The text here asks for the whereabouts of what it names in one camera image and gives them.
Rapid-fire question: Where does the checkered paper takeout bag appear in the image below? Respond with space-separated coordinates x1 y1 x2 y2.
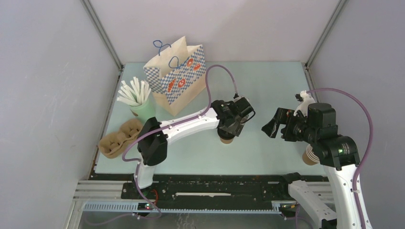
143 36 207 116

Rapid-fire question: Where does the stack of paper cups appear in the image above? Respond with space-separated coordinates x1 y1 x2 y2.
302 145 320 166

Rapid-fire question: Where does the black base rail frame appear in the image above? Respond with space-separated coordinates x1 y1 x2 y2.
74 173 333 216

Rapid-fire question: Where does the brown cardboard cup carrier stack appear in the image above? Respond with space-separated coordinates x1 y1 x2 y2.
98 118 143 159

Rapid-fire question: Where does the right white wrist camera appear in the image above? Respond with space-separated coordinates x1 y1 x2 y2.
293 90 316 117

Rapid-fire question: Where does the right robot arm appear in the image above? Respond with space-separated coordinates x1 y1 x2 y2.
262 103 372 229

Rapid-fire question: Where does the single brown paper cup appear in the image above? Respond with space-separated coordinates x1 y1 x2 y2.
217 129 235 144

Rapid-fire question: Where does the green straw holder cup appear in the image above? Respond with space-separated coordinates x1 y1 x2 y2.
130 99 156 123

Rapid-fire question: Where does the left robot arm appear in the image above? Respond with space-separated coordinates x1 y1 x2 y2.
132 96 256 199

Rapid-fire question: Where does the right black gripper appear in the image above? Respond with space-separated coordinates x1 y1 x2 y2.
261 106 317 143

